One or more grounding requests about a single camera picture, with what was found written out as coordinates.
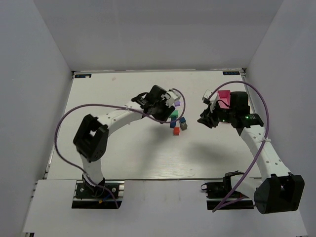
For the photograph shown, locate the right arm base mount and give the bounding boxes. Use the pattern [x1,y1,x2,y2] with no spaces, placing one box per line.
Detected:
[200,182,254,210]

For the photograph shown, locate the olive grey wood cube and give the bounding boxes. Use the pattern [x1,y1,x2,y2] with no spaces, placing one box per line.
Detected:
[180,122,188,130]

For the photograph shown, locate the green arch wood block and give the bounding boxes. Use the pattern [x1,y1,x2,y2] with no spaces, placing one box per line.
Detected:
[169,110,179,118]

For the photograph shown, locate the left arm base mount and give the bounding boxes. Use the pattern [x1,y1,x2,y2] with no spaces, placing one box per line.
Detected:
[72,181,124,209]

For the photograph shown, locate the aluminium table edge rail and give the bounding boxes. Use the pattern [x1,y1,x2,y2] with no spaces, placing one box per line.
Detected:
[240,68,252,111]

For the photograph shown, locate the blue table label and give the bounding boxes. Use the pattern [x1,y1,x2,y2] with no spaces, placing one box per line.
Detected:
[223,71,240,76]
[75,74,92,79]

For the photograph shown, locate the left blue table label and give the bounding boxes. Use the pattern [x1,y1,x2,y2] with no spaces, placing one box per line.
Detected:
[75,74,92,79]

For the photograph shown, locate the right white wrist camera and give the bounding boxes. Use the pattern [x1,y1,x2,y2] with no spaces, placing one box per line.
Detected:
[202,89,218,105]

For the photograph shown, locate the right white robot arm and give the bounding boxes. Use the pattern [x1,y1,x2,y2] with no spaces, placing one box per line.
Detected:
[198,90,305,214]

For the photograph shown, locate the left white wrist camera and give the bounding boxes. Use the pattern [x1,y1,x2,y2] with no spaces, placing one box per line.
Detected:
[164,89,181,107]

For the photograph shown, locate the red wood cube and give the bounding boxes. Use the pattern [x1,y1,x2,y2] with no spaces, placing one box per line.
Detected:
[173,127,180,136]

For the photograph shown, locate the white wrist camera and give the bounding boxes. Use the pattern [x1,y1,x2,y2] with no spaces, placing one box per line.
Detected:
[202,89,218,105]
[164,89,181,107]

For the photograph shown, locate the long blue wood block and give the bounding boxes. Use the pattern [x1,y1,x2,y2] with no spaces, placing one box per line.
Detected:
[170,117,177,128]

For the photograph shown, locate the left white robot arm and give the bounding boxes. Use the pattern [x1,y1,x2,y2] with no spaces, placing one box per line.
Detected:
[73,85,181,197]

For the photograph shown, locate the right blue table label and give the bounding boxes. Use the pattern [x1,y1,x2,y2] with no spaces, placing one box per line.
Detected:
[223,71,240,76]

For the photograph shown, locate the pink plastic box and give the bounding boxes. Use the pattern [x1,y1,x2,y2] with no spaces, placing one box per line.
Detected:
[217,90,231,109]

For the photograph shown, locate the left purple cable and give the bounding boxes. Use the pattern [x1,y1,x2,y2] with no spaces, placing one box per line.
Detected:
[54,88,187,208]

